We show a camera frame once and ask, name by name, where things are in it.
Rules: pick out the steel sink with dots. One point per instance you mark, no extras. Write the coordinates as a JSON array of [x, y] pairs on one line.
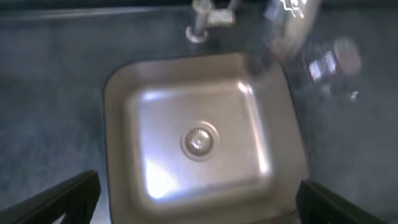
[[192, 102]]

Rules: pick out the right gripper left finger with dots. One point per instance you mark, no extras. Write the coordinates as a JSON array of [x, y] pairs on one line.
[[77, 189]]

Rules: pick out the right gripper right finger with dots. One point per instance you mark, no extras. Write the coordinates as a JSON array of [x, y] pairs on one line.
[[320, 205]]

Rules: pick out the steel tap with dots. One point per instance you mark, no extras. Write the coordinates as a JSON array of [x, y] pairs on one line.
[[197, 29]]

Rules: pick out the dark bottle with white label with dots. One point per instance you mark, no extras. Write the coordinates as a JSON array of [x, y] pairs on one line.
[[323, 67]]

